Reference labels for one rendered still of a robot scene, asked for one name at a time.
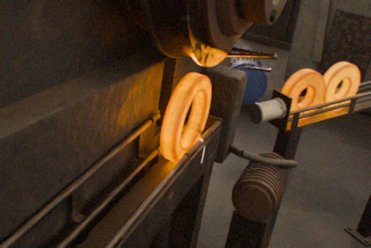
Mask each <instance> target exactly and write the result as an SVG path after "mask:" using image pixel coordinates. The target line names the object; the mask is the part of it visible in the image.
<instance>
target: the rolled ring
mask: <svg viewBox="0 0 371 248"><path fill-rule="evenodd" d="M211 93H212V89H211V81H210V79H209V78H208V77H207V76H204V75H203V74H197V73H194V72H192V73H188V74H186V75H185V76H184V78H183V79H181V80H180V82H179V83H178V85H177V87H176V88H175V90H174V93H173V94H172V96H171V98H170V100H169V102H168V106H167V108H166V112H165V114H164V120H163V123H162V129H161V134H160V150H161V153H162V155H163V156H164V157H165V158H166V159H168V160H171V161H174V162H177V161H178V160H179V159H180V157H182V156H183V155H184V153H186V152H187V151H188V149H189V148H190V147H192V146H193V144H194V143H195V142H196V141H197V140H198V138H200V137H201V135H202V132H203V128H204V127H205V124H206V121H207V118H208V113H209V108H210V104H211ZM192 102H193V104H192V109H191V113H190V116H189V119H188V123H187V125H186V127H185V129H184V132H183V134H182V130H183V127H184V120H185V118H186V115H187V112H188V108H189V107H190V105H191V103H192Z"/></svg>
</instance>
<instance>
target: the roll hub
mask: <svg viewBox="0 0 371 248"><path fill-rule="evenodd" d="M286 1H287V0H237V7H238V13H239V14H240V16H241V18H242V19H244V20H247V21H252V22H254V23H258V24H264V25H272V24H273V23H271V22H270V15H271V13H272V10H273V9H278V17H279V15H280V14H281V12H282V10H283V8H284V5H285V3H286ZM277 19H278V18H277Z"/></svg>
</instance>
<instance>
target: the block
mask: <svg viewBox="0 0 371 248"><path fill-rule="evenodd" d="M203 75H204V76H207V77H208V78H209V79H210V81H211V89H212V93H211V104H210V108H209V113H208V115H212V116H214V117H218V118H222V123H221V127H222V130H221V135H220V138H219V144H218V149H217V155H216V157H215V160H214V162H218V163H223V162H224V161H225V159H226V158H227V157H228V155H229V154H230V153H231V152H229V151H228V149H229V146H230V144H232V143H233V140H234V137H235V132H236V129H237V124H238V118H239V113H240V109H241V106H242V99H243V95H244V91H245V88H246V83H247V79H248V74H247V73H246V72H244V71H242V70H238V69H233V68H230V67H227V66H223V65H220V64H217V65H215V66H213V67H209V68H206V69H204V71H203Z"/></svg>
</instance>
